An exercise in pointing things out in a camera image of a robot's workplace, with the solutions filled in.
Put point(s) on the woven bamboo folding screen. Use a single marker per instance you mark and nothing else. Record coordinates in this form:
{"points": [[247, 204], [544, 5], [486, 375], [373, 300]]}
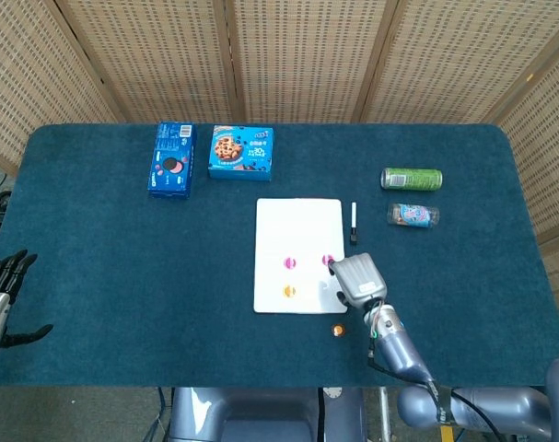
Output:
{"points": [[306, 55]]}

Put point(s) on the dark blue Oreo box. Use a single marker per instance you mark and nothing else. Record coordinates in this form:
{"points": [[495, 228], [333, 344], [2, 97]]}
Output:
{"points": [[172, 161]]}

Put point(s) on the white marker with black cap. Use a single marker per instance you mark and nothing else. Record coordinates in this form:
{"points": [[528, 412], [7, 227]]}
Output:
{"points": [[354, 216]]}

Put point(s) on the light blue chocolate-chip cookie box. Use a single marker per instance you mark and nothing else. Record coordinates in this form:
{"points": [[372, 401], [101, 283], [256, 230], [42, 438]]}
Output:
{"points": [[240, 152]]}

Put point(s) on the blue-grey robot torso base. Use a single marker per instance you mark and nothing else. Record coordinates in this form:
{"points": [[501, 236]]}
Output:
{"points": [[260, 414]]}

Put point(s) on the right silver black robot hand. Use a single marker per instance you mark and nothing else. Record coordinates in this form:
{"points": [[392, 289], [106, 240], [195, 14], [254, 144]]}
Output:
{"points": [[359, 278]]}

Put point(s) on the green drink can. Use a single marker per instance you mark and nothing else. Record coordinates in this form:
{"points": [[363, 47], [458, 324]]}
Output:
{"points": [[412, 179]]}

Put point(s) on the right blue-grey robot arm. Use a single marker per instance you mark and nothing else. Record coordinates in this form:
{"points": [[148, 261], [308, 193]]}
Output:
{"points": [[399, 350]]}

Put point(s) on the white magnetic whiteboard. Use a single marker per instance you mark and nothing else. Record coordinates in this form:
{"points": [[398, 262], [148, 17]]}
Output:
{"points": [[299, 225]]}

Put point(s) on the metal table leg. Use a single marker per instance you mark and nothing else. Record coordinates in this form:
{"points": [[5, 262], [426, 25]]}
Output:
{"points": [[385, 414]]}

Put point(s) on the blue felt table cover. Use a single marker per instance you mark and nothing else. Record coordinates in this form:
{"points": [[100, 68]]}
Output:
{"points": [[122, 276]]}

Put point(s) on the yellow round magnet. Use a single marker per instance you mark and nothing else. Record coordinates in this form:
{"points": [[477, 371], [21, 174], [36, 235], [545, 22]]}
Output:
{"points": [[289, 291], [338, 330]]}

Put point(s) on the red round magnet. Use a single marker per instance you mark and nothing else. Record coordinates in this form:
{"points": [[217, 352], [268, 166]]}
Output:
{"points": [[290, 262], [326, 259]]}

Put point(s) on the clear bottle with blue label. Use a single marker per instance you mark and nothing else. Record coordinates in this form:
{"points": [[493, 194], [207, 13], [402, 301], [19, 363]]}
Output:
{"points": [[412, 215]]}

